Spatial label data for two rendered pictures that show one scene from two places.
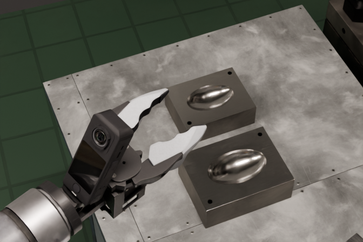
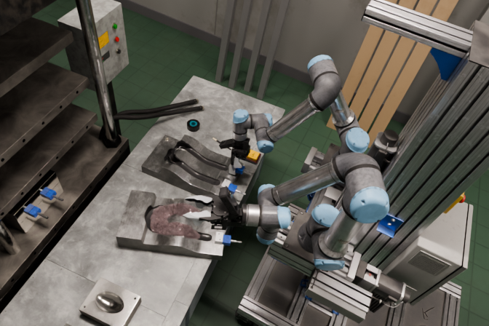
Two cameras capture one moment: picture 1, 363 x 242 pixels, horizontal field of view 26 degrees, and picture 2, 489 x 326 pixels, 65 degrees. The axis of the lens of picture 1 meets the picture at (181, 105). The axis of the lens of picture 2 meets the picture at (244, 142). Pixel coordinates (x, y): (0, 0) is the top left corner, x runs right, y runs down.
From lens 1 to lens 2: 123 cm
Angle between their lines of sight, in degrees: 75
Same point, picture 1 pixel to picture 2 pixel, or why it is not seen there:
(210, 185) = (126, 304)
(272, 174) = (104, 286)
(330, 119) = (45, 297)
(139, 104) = (197, 215)
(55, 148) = not seen: outside the picture
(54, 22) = not seen: outside the picture
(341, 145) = (60, 283)
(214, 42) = not seen: outside the picture
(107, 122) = (225, 191)
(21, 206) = (256, 212)
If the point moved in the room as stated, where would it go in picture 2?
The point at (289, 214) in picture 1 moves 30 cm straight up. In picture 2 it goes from (112, 277) to (102, 249)
